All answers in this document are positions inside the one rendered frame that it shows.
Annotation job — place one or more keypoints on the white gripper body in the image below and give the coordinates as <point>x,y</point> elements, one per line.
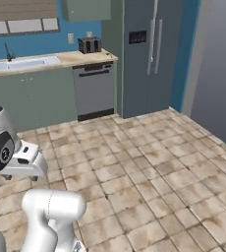
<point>33,166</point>

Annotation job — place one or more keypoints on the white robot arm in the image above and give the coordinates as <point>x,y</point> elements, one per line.
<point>49,210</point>

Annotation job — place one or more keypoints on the green base cupboards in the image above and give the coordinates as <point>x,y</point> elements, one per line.
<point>31,98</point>

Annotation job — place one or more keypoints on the grey dishwasher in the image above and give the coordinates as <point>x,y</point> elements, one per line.
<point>93,92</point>

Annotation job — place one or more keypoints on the white sink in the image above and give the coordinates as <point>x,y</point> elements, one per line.
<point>23,63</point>

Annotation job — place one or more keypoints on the black tap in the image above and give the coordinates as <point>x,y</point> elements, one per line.
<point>9,54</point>

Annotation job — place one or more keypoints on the black toaster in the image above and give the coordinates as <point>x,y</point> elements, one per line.
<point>89,45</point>

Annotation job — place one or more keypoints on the window with brown blind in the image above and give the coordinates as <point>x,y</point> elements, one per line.
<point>21,16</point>

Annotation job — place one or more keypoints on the green tall side panel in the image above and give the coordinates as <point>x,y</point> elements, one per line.
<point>113,29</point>

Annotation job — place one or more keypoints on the grey double-door fridge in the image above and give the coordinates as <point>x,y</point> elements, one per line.
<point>152,55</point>

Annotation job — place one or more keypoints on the white wall socket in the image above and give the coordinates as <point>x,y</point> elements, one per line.
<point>89,34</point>
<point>71,38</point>

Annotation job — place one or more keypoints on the green wall cupboard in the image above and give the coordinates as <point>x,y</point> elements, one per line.
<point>87,10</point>

